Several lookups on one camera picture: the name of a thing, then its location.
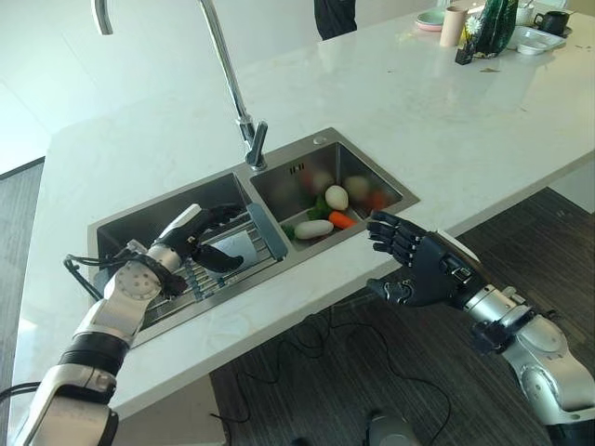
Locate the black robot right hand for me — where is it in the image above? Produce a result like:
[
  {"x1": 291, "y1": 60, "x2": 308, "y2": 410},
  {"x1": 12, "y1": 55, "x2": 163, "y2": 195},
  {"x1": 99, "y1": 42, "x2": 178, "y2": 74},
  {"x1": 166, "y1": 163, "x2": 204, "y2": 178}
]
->
[{"x1": 365, "y1": 209, "x2": 482, "y2": 308}]

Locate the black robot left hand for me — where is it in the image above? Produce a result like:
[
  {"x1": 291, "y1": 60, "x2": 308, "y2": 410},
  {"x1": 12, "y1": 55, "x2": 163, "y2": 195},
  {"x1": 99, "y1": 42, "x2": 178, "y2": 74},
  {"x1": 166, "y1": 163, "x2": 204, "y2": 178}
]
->
[{"x1": 155, "y1": 203, "x2": 245, "y2": 273}]

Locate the shiny steel plate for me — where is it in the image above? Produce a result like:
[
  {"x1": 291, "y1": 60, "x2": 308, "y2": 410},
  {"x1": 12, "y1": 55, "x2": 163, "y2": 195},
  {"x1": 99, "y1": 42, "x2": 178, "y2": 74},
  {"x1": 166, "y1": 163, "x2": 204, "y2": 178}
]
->
[{"x1": 204, "y1": 229, "x2": 255, "y2": 264}]

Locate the stainless steel double sink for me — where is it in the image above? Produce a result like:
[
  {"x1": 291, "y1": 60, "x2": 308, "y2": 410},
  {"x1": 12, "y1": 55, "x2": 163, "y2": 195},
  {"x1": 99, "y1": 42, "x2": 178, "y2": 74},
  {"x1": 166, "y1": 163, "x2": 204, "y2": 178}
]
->
[{"x1": 86, "y1": 126, "x2": 420, "y2": 348}]

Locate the grey sink drain rack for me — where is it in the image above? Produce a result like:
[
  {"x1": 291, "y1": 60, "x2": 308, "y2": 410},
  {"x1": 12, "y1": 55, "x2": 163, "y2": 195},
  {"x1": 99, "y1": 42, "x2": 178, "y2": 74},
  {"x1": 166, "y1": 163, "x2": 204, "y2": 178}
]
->
[{"x1": 141, "y1": 201, "x2": 290, "y2": 313}]

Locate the orange carrot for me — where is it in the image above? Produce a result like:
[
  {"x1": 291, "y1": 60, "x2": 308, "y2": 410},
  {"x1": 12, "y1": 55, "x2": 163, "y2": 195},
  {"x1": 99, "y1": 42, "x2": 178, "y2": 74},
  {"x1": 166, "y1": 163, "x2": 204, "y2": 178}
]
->
[{"x1": 328, "y1": 211, "x2": 359, "y2": 230}]

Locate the white round vegetable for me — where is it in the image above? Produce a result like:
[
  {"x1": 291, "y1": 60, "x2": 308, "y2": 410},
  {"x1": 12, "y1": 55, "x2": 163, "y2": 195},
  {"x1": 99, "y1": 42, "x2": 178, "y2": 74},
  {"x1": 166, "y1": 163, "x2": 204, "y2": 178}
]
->
[{"x1": 324, "y1": 184, "x2": 350, "y2": 210}]

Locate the white long vegetable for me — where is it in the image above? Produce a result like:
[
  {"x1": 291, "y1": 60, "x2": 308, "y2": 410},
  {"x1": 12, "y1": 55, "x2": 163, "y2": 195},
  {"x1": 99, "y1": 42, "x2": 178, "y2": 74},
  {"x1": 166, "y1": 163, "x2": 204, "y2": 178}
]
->
[{"x1": 294, "y1": 219, "x2": 335, "y2": 241}]

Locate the green leafy vegetable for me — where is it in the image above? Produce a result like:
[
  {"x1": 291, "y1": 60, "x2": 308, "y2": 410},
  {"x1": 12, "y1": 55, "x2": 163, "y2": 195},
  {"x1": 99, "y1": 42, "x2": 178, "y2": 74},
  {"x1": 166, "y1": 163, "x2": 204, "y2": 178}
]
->
[{"x1": 307, "y1": 193, "x2": 332, "y2": 220}]

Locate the chrome gooseneck faucet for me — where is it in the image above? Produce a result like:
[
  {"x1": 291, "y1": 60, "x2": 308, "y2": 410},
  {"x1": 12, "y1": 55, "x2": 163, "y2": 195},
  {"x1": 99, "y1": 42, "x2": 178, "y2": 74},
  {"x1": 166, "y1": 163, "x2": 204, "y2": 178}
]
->
[{"x1": 94, "y1": 0, "x2": 270, "y2": 171}]

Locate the grey robot body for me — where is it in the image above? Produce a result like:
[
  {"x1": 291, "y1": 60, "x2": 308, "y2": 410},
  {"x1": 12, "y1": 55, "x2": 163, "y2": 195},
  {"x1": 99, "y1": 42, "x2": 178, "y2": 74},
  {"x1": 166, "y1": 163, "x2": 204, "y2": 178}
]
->
[{"x1": 364, "y1": 407, "x2": 416, "y2": 446}]

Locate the pink tall cup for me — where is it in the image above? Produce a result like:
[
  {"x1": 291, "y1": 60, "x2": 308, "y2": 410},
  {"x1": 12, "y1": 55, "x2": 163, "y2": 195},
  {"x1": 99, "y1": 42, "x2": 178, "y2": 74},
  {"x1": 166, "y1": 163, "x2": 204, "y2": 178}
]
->
[{"x1": 438, "y1": 5, "x2": 467, "y2": 48}]

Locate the pale green plate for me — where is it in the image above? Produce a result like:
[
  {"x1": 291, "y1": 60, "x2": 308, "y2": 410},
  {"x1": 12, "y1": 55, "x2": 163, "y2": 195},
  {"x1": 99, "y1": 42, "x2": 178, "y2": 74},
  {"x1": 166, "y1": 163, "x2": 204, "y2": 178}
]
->
[{"x1": 415, "y1": 10, "x2": 448, "y2": 28}]

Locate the dark green glass vase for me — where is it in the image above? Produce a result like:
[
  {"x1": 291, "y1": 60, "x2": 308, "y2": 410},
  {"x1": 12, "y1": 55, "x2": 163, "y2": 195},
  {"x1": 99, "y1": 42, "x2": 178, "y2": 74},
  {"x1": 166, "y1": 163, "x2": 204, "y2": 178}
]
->
[{"x1": 472, "y1": 0, "x2": 519, "y2": 58}]

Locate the white divided tray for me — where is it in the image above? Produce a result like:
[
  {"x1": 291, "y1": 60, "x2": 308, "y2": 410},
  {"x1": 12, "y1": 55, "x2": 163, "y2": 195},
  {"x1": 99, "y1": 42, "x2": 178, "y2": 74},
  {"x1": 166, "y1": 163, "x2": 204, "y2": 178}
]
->
[{"x1": 508, "y1": 25, "x2": 569, "y2": 57}]

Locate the person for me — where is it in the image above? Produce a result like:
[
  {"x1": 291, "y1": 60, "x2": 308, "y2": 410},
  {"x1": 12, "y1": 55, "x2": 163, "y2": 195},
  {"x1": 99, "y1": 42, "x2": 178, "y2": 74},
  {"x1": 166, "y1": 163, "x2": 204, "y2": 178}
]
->
[{"x1": 313, "y1": 0, "x2": 359, "y2": 41}]

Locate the white cup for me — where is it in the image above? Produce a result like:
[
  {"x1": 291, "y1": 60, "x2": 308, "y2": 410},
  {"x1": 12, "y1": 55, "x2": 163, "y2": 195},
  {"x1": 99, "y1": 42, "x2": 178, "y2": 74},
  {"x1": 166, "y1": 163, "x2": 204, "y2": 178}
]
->
[{"x1": 515, "y1": 0, "x2": 536, "y2": 27}]

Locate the black mug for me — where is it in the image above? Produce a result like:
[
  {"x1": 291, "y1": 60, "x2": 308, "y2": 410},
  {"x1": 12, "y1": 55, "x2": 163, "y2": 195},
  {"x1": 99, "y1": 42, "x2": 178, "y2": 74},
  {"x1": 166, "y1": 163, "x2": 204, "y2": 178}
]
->
[{"x1": 533, "y1": 10, "x2": 571, "y2": 36}]

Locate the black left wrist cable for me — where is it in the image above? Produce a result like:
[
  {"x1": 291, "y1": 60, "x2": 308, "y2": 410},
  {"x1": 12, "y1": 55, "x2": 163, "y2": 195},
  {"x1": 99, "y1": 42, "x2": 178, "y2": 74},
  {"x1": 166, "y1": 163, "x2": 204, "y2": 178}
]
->
[{"x1": 61, "y1": 248, "x2": 140, "y2": 301}]

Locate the black floor cable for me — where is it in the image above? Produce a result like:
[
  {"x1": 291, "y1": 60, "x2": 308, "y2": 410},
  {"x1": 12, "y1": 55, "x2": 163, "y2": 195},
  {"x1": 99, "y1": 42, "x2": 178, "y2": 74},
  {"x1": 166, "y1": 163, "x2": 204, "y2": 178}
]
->
[{"x1": 207, "y1": 304, "x2": 453, "y2": 425}]

